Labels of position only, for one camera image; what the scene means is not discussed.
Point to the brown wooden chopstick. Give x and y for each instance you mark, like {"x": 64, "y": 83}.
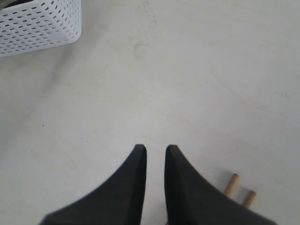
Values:
{"x": 249, "y": 199}

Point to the white plastic woven basket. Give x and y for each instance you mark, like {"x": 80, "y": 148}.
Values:
{"x": 39, "y": 24}

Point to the light wooden chopstick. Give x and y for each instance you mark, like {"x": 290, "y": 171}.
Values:
{"x": 231, "y": 185}

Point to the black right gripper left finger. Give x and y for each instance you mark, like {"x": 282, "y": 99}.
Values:
{"x": 118, "y": 201}

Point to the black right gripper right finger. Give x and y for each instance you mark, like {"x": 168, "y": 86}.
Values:
{"x": 192, "y": 200}

